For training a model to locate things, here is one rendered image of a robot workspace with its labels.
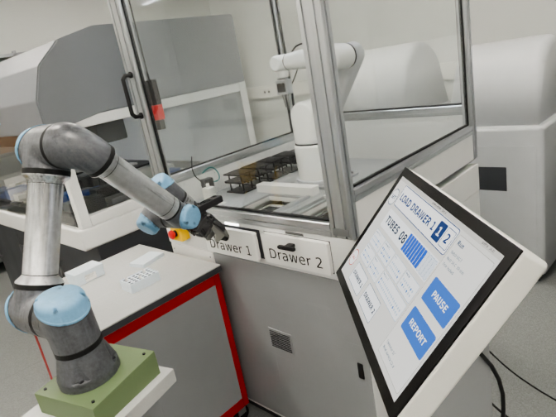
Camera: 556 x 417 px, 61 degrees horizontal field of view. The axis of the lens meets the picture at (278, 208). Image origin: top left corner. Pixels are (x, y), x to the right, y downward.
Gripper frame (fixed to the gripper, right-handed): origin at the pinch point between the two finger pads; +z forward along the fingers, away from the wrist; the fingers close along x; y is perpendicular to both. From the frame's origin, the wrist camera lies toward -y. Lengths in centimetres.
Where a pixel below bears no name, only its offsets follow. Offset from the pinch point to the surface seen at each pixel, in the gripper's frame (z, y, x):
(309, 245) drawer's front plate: 1.4, -2.1, 39.2
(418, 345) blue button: -37, 30, 102
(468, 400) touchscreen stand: -8, 29, 102
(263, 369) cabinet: 54, 33, 0
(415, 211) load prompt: -31, 2, 89
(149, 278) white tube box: -2.3, 25.2, -23.2
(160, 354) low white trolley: 11.3, 47.1, -11.2
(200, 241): 8.9, 1.0, -22.8
